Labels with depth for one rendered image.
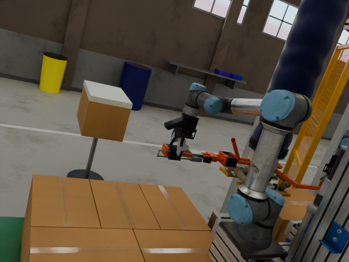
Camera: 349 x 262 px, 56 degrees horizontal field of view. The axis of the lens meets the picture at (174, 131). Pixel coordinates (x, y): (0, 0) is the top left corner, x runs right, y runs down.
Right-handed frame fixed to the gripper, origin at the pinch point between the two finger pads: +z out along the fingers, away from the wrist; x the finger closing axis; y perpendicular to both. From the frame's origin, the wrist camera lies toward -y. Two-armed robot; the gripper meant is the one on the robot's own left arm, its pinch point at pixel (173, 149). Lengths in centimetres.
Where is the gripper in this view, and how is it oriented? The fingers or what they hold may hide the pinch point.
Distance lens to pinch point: 165.5
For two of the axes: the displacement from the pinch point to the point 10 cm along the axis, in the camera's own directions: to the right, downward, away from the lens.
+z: -3.0, 9.1, 2.8
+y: 8.7, 1.5, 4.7
